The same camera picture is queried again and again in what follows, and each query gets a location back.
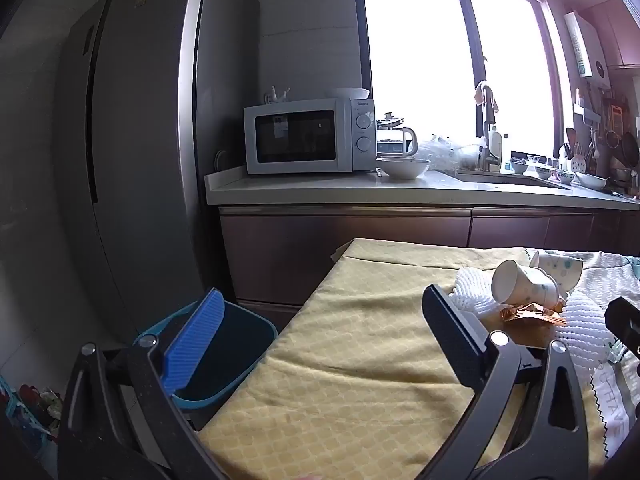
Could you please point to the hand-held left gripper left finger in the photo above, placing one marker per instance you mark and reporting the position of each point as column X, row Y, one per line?
column 195, row 340

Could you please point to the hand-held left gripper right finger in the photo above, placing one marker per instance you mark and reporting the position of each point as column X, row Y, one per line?
column 452, row 330

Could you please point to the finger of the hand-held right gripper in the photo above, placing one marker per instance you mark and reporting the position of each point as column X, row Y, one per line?
column 624, row 322

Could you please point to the white foam fruit net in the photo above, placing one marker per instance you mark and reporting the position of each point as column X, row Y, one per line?
column 585, row 330
column 472, row 292

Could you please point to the teal plastic trash bin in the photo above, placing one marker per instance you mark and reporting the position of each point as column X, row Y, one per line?
column 240, row 350

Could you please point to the copper foil wrapper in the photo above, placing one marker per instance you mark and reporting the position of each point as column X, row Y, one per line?
column 530, row 316

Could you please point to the white dotted paper cup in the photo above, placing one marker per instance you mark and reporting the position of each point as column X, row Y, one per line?
column 562, row 267
column 520, row 282

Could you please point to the white grey patterned cloth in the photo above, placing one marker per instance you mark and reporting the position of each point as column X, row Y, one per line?
column 600, row 275

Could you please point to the yellow checked tablecloth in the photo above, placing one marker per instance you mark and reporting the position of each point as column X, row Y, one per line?
column 350, row 350

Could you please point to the brown kitchen cabinets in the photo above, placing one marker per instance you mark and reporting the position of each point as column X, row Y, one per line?
column 350, row 245

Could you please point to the wide white dish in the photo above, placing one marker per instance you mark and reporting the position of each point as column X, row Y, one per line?
column 592, row 181

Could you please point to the small patterned bowl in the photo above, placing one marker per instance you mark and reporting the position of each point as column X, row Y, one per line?
column 561, row 177
column 520, row 166

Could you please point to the kitchen sink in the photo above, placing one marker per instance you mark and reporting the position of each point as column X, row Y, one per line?
column 510, row 180

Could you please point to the large white bowl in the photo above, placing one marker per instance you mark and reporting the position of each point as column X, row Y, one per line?
column 402, row 169

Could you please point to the hanging kitchen utensils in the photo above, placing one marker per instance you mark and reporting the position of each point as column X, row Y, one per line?
column 582, row 152

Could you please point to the steel kitchen faucet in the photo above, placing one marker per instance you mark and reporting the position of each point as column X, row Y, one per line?
column 485, row 157

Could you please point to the teal plastic basket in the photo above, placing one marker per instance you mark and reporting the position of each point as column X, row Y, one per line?
column 30, row 405

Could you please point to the clear plastic bags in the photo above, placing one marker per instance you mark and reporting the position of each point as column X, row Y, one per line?
column 445, row 152

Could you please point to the white kitchen countertop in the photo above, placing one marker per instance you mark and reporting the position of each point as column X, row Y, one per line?
column 325, row 187

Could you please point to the white soap bottle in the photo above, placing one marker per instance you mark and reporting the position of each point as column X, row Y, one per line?
column 495, row 142

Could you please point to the glass electric kettle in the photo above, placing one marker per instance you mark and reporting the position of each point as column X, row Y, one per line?
column 395, row 144

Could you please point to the silver refrigerator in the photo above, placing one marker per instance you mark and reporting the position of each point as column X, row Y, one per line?
column 140, row 135

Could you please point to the glass pot lid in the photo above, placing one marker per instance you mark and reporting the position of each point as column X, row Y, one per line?
column 389, row 121

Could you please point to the white microwave oven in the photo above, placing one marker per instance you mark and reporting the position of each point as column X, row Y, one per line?
column 300, row 135

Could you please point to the hanging beige cloth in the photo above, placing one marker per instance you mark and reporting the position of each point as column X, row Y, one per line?
column 486, row 96

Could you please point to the shallow white bowl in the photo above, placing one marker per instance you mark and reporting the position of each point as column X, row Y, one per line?
column 349, row 93

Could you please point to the white figurine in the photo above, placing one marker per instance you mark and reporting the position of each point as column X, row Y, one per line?
column 276, row 95

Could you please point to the white water heater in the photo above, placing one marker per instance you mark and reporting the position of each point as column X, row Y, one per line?
column 587, row 50

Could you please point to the kitchen window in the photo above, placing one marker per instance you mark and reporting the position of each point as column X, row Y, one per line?
column 415, row 50

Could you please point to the brown wall cabinet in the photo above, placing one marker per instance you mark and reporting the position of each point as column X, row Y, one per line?
column 617, row 30

